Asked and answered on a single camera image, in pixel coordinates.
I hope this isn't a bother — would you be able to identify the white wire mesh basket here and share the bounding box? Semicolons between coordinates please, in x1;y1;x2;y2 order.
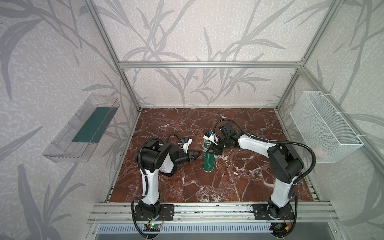
290;91;364;164

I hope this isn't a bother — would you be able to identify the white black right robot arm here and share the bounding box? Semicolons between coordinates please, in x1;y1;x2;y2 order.
203;131;308;220

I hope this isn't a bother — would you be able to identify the white shoelace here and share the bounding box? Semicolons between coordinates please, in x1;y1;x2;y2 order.
202;145;216;157

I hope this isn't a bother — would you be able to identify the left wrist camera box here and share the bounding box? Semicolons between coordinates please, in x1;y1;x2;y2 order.
179;137;193;154

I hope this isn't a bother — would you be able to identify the aluminium cage frame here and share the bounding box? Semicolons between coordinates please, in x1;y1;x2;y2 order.
83;0;384;205

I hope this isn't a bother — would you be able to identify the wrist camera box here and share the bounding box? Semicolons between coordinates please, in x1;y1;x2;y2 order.
179;137;193;154
203;124;237;145

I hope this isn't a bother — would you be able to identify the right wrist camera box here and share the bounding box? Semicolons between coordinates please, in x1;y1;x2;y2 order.
203;124;237;145

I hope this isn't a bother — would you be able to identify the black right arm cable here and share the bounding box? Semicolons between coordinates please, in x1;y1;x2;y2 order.
212;119;317;238

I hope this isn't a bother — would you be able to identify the right circuit board with wires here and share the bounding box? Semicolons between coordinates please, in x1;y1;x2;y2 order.
270;222;293;238

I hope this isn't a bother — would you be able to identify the pink object in basket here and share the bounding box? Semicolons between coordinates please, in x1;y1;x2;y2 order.
313;147;328;159

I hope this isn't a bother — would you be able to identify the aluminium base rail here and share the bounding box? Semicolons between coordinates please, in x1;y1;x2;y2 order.
88;202;340;234

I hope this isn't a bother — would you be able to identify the green canvas sneaker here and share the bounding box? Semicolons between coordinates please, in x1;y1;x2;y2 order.
203;135;215;173

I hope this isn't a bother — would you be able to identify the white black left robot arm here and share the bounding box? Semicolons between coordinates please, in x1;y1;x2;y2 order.
135;138;202;220

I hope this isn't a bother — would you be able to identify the clear plastic wall tray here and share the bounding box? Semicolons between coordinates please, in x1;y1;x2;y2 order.
43;94;120;163

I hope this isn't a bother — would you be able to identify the green circuit board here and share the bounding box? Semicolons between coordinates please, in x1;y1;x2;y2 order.
143;224;162;232

